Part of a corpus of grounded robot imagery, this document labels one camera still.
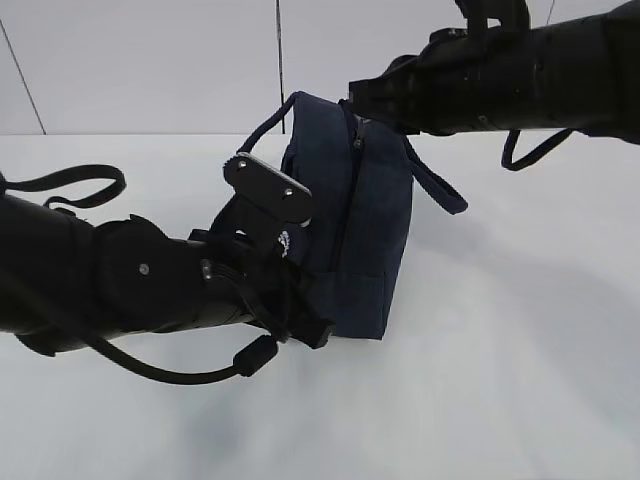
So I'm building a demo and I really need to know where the navy blue fabric lunch bag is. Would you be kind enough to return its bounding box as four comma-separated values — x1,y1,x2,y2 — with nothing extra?
240,91,468,340

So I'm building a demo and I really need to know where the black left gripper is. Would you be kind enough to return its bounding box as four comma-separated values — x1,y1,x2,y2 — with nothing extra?
187,192,336,350

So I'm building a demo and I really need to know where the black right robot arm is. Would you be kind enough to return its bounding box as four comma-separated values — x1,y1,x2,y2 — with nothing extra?
349,1,639,171

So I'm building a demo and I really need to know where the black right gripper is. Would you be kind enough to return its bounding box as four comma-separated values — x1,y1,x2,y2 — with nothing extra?
348,27,480,135

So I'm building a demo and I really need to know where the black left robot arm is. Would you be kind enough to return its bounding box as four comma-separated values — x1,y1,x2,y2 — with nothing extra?
1,153,334,385

